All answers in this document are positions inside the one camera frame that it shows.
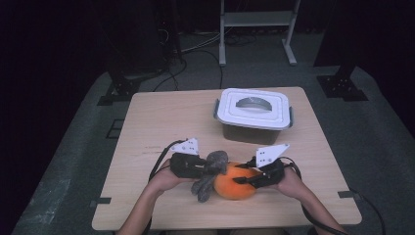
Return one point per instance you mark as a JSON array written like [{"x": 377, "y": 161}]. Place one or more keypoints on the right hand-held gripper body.
[{"x": 267, "y": 155}]

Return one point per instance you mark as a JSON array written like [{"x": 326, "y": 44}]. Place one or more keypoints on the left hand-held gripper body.
[{"x": 187, "y": 164}]

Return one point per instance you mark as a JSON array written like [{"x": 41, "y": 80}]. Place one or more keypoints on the orange plush toy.
[{"x": 231, "y": 189}]

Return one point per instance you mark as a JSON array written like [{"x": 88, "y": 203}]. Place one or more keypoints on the clear plastic storage box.
[{"x": 249, "y": 133}]

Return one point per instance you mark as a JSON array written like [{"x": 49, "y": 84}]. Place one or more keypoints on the grey fluffy cloth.
[{"x": 217, "y": 160}]

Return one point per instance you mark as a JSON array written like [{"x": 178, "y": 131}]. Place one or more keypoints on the white container lid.
[{"x": 254, "y": 117}]

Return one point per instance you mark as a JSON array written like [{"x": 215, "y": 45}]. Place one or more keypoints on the person's left hand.
[{"x": 163, "y": 181}]

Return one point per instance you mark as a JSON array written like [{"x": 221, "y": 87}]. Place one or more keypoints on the person's right hand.
[{"x": 293, "y": 184}]

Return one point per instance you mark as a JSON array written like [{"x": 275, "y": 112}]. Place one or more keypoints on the black tape strip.
[
  {"x": 103, "y": 200},
  {"x": 347, "y": 194}
]

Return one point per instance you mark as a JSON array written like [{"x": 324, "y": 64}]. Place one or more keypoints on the black metal stand base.
[
  {"x": 342, "y": 86},
  {"x": 122, "y": 88}
]

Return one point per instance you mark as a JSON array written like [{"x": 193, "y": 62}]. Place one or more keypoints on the white metal stand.
[{"x": 256, "y": 18}]

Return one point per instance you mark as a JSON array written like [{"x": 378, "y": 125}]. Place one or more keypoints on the black floor tape frame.
[{"x": 111, "y": 133}]

